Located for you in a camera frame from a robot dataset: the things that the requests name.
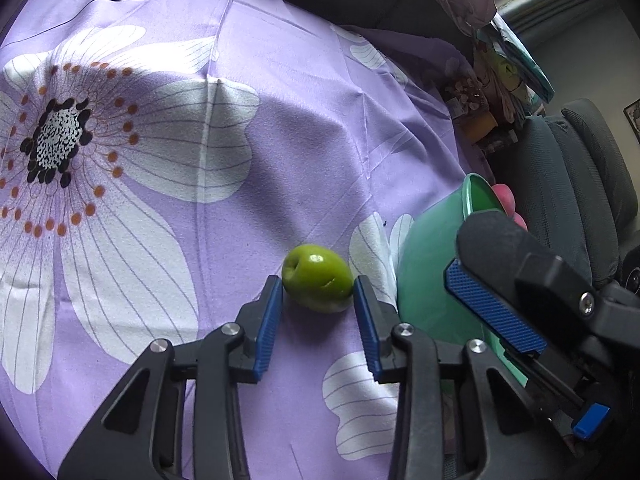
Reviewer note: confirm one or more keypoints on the dark ribbed pillow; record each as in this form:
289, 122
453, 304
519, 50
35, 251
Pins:
415, 10

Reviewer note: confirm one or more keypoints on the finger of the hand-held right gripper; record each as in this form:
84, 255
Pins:
590, 422
500, 305

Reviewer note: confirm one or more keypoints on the purple floral bedsheet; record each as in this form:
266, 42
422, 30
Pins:
225, 135

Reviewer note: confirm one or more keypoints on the dark fabric chair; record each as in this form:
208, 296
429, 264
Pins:
565, 175

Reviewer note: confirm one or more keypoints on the framed wall picture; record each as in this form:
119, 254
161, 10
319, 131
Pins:
633, 117

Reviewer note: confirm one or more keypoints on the green plastic bowl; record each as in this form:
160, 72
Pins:
430, 270

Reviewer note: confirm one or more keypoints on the colourful pile of items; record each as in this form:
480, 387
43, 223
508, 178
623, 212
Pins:
500, 75

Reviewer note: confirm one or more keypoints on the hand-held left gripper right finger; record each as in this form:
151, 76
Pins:
367, 332

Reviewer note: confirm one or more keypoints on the green apple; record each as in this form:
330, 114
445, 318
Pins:
316, 284

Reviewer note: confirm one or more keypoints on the pink plush toy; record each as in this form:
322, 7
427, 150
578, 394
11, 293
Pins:
505, 200

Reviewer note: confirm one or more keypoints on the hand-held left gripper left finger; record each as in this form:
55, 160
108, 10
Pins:
264, 330

